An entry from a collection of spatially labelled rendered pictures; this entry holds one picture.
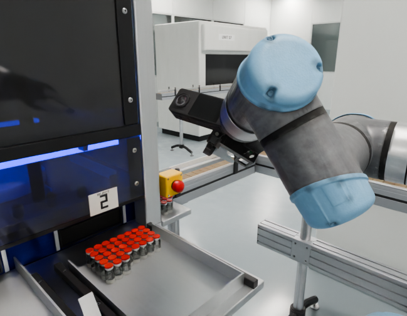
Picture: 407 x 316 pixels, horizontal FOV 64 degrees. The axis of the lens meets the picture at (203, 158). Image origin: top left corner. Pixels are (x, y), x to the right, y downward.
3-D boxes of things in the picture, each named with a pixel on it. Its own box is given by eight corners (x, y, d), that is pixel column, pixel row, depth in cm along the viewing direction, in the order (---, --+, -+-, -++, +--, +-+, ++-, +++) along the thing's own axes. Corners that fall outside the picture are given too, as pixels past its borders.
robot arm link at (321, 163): (392, 181, 36) (342, 98, 38) (373, 219, 28) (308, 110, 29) (330, 204, 41) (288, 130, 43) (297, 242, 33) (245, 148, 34)
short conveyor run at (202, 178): (145, 223, 112) (142, 180, 107) (120, 209, 122) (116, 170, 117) (257, 173, 159) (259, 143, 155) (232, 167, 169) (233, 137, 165)
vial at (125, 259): (120, 273, 80) (118, 256, 78) (128, 269, 81) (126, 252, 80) (125, 276, 78) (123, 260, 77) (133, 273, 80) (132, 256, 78)
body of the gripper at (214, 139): (243, 170, 55) (264, 157, 44) (200, 144, 55) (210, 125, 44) (264, 133, 57) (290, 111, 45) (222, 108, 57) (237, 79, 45)
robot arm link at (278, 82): (278, 126, 28) (231, 44, 29) (246, 151, 39) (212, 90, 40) (348, 89, 30) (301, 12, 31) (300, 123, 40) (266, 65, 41)
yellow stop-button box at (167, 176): (152, 192, 108) (151, 172, 106) (169, 186, 113) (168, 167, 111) (167, 199, 103) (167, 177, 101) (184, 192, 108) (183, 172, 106)
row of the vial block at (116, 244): (89, 269, 81) (88, 253, 80) (147, 241, 93) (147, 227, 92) (94, 273, 79) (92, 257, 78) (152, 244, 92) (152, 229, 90)
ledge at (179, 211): (138, 213, 115) (137, 208, 114) (165, 202, 124) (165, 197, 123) (163, 226, 105) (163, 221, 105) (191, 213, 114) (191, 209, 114)
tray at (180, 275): (69, 273, 80) (67, 260, 79) (153, 233, 98) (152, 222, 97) (155, 357, 57) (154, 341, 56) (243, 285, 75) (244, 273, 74)
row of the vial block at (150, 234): (94, 273, 79) (92, 257, 78) (152, 244, 92) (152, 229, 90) (98, 277, 78) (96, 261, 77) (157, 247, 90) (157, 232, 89)
